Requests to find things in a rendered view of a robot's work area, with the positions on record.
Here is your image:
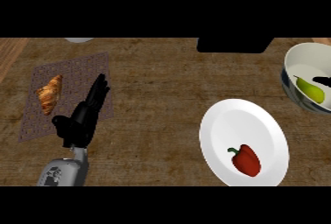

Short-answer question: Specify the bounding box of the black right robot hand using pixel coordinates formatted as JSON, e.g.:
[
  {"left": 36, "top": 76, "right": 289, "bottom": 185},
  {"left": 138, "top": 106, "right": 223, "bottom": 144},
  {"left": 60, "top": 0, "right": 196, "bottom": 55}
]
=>
[{"left": 311, "top": 75, "right": 331, "bottom": 88}]

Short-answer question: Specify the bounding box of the white bowl with dark pattern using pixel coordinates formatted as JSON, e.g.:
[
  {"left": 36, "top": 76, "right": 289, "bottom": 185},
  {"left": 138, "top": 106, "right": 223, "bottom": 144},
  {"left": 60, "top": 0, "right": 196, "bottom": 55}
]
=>
[{"left": 280, "top": 42, "right": 331, "bottom": 115}]

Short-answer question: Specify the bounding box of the golden croissant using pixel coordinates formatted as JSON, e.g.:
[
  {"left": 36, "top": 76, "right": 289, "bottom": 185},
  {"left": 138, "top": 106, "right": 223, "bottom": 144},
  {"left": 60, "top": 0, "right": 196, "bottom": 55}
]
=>
[{"left": 35, "top": 74, "right": 64, "bottom": 116}]

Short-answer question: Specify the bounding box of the pale grey round object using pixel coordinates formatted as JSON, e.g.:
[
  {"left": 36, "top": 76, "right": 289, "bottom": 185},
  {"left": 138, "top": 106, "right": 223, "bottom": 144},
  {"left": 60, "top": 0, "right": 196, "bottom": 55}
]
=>
[{"left": 63, "top": 37, "right": 95, "bottom": 44}]

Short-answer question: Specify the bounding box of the red bell pepper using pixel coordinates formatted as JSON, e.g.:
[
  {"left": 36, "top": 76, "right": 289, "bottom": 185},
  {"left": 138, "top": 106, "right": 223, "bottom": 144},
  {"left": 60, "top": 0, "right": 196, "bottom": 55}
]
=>
[{"left": 225, "top": 143, "right": 262, "bottom": 178}]

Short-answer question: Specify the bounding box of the brown woven placemat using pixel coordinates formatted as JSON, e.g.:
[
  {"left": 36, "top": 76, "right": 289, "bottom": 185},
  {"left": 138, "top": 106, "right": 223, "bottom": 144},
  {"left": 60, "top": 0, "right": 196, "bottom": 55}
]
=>
[{"left": 16, "top": 52, "right": 116, "bottom": 144}]

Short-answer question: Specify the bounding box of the black appliance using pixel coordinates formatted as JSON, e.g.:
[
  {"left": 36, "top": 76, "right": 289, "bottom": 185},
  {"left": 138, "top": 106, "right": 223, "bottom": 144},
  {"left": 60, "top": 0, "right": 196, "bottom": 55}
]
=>
[{"left": 194, "top": 37, "right": 274, "bottom": 54}]

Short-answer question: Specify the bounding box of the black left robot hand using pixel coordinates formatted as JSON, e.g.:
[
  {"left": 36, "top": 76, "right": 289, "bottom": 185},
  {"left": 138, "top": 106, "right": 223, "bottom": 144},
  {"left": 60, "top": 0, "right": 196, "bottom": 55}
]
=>
[{"left": 50, "top": 73, "right": 110, "bottom": 149}]

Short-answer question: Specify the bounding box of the white oval plate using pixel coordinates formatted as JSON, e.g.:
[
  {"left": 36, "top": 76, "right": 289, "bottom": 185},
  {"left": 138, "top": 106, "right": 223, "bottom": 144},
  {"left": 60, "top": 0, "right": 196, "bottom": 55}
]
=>
[{"left": 197, "top": 98, "right": 291, "bottom": 187}]

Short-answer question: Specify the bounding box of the green pear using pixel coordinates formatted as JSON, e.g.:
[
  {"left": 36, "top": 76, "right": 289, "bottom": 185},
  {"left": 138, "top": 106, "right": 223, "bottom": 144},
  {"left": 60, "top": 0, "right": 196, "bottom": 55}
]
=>
[{"left": 293, "top": 74, "right": 326, "bottom": 105}]

